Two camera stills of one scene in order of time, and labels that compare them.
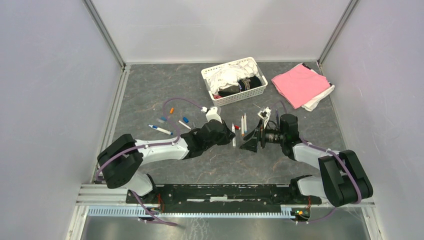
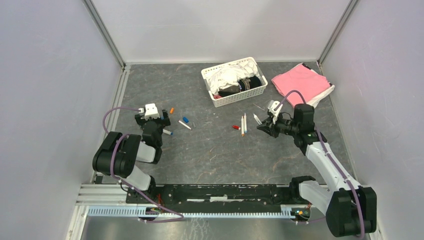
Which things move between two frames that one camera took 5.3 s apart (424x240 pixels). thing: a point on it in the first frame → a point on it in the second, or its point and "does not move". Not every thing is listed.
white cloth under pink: (310, 105) does not move
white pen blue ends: (161, 129) does not move
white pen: (234, 138) → (257, 118)
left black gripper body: (223, 139) → (160, 123)
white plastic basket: (235, 81) does not move
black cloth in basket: (244, 84) does not move
